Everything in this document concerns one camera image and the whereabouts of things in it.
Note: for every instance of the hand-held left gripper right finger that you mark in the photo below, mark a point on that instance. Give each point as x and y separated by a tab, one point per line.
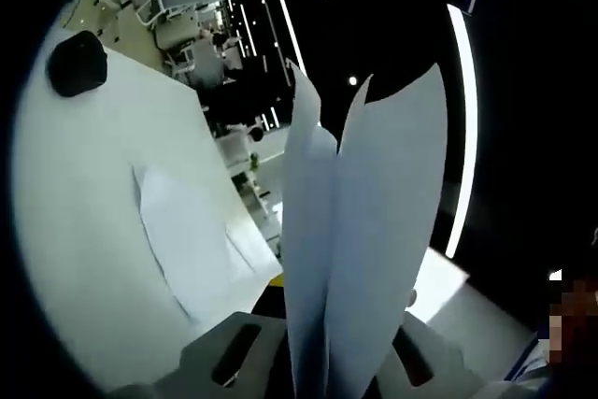
444	361

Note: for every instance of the wide curved ceiling light strip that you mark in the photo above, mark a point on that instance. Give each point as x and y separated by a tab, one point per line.
465	114

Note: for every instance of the black monitor stand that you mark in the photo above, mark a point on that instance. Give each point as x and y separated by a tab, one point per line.
77	65

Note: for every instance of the green potted plant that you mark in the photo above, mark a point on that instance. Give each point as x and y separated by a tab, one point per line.
254	161

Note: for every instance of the group of white office chairs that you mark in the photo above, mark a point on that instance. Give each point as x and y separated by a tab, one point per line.
149	9

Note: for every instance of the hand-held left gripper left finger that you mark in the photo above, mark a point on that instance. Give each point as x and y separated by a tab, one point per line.
196	361

